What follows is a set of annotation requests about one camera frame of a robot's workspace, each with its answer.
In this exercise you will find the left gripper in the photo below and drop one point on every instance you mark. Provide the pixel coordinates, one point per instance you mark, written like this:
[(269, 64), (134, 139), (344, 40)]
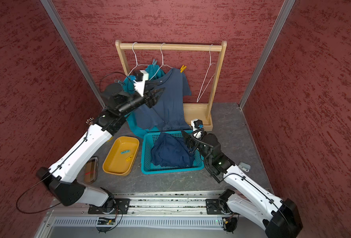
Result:
[(150, 98)]

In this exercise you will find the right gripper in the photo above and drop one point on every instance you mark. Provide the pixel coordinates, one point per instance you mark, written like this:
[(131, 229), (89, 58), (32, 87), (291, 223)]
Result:
[(188, 140)]

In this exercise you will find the grey-blue t-shirt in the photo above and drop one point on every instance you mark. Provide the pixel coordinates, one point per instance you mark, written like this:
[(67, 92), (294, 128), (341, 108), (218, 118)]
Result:
[(168, 113)]

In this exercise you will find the navy blue t-shirt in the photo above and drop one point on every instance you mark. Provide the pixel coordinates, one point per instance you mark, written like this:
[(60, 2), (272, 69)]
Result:
[(170, 151)]

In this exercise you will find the white wire hanger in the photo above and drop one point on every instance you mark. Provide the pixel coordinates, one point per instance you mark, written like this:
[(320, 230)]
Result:
[(205, 84), (162, 62), (136, 60)]

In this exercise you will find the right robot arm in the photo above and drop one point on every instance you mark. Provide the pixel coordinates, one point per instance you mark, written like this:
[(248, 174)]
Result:
[(277, 217)]

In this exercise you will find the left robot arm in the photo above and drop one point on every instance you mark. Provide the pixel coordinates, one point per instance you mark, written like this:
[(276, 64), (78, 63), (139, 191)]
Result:
[(60, 177)]

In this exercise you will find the teal t-shirt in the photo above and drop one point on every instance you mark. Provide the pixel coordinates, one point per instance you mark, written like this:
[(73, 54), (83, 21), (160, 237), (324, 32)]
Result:
[(128, 86)]

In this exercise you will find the wooden clothes rack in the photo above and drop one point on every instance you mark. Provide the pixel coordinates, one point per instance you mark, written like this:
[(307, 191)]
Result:
[(192, 111)]

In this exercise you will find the teal plastic basket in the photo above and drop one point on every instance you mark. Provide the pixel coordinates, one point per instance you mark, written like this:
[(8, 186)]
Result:
[(148, 168)]

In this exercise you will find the grey clothespin on table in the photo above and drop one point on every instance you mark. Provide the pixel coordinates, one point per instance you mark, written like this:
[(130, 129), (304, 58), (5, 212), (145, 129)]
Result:
[(244, 166)]

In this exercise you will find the yellow tray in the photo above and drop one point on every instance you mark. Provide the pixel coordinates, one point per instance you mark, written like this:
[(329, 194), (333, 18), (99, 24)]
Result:
[(115, 162)]

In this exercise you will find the left corner aluminium profile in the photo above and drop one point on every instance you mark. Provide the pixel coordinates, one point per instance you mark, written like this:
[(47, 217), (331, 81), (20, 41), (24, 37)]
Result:
[(64, 34)]

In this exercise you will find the corner aluminium profile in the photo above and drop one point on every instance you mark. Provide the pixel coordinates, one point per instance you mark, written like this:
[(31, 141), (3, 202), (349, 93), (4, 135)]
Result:
[(64, 34), (272, 38)]

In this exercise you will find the brown transparent case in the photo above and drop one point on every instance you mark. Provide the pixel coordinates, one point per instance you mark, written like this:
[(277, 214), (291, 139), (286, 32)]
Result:
[(91, 170)]

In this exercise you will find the right corner aluminium profile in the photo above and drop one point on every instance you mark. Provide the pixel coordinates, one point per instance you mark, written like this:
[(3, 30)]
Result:
[(272, 38)]

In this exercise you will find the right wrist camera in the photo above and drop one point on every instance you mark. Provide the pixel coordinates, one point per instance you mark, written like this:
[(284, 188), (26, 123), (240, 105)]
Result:
[(197, 124)]

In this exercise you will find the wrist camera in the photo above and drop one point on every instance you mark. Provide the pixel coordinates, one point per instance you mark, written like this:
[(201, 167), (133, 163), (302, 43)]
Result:
[(141, 76), (197, 124)]

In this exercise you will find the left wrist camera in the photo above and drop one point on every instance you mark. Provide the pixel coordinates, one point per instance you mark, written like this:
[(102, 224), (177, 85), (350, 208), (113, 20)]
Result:
[(141, 76)]

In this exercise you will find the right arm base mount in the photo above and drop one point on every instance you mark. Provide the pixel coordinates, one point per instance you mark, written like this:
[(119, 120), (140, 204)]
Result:
[(214, 207)]

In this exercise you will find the aluminium rail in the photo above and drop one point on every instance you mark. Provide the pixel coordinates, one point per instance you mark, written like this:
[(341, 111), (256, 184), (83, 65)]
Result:
[(153, 210)]

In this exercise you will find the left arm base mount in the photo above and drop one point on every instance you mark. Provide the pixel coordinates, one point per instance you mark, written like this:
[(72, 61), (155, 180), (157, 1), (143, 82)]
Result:
[(111, 207)]

